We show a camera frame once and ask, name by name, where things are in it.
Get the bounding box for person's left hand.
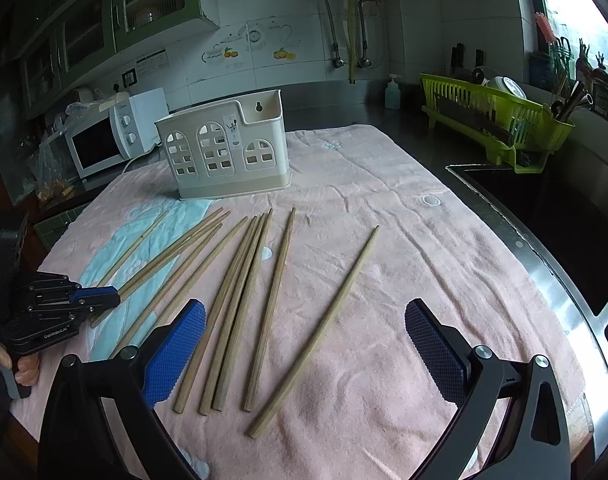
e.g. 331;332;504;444
0;344;40;387

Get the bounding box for wooden chopstick under crossing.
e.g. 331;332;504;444
110;222;223;358

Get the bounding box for wooden chopstick cluster middle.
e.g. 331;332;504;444
197;214;265;416

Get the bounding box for pink and blue towel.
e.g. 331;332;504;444
6;123;594;480

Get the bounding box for white microwave oven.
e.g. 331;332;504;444
65;88;168;179

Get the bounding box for steel sink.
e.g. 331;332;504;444
446;164;608;456

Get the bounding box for wooden chopstick of cluster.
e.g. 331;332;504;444
173;216;257;414

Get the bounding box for long middle wooden chopstick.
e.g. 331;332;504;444
153;216;249;328

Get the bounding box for wooden chopstick cluster right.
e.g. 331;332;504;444
212;209;273;412

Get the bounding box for cream plastic utensil holder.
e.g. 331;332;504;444
155;89;291;200

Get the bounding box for green dish rack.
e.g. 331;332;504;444
420;74;575;174

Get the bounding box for soap dispenser bottle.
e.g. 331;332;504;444
384;74;401;110

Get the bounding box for green wall cabinet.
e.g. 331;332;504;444
16;0;220;118

